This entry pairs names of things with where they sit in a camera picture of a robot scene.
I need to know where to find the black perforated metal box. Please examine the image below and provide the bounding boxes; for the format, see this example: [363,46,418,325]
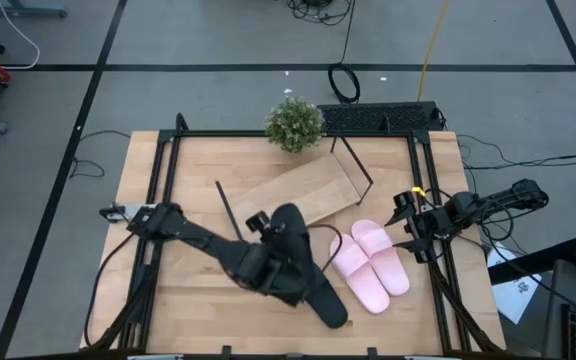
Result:
[316,101,444,134]

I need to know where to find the black cables beside table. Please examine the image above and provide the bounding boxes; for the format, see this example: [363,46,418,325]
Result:
[457,133,576,174]

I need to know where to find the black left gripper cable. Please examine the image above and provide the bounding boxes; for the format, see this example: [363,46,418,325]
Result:
[307,223,344,274]

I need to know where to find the dark grey desk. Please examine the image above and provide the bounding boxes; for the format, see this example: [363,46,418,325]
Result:
[541,258,576,360]

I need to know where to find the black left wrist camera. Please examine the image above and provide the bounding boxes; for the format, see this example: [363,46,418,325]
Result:
[245,210,271,234]

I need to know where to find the black aluminium rig frame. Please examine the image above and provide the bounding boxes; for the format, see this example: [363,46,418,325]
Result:
[87,112,507,360]

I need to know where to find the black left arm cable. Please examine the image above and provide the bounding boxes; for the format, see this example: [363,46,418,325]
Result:
[83,232,137,349]

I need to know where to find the small green potted plant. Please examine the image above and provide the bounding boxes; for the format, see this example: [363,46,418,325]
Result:
[264,96,326,154]

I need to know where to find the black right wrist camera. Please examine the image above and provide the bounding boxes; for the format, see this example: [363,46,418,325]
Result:
[393,189,417,211]

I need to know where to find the pink rubber slide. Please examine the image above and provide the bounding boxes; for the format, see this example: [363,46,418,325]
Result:
[350,218,412,297]
[328,232,392,315]

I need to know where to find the yellow cable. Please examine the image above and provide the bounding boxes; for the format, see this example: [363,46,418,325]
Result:
[416,0,453,103]

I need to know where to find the coiled black floor cable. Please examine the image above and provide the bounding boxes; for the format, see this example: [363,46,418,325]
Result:
[326,0,362,105]

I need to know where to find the white paper sheet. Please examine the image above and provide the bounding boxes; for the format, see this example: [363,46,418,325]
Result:
[486,242,543,325]

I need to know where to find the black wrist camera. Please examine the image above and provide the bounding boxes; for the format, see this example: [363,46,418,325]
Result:
[393,189,417,211]
[245,210,271,234]

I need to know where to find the white floor cable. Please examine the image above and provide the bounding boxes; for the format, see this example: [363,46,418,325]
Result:
[0,0,42,71]

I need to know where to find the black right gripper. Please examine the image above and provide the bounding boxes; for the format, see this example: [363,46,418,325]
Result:
[384,204,454,264]

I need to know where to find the tangled black cables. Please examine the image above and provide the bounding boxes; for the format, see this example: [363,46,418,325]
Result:
[286,0,354,26]

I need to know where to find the black desk beam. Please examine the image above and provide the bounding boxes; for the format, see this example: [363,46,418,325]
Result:
[487,238,576,286]

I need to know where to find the wooden shelf with black frame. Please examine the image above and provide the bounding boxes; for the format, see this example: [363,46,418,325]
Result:
[214,134,375,241]

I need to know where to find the thin black floor cable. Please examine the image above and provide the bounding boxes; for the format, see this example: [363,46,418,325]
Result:
[68,129,132,180]

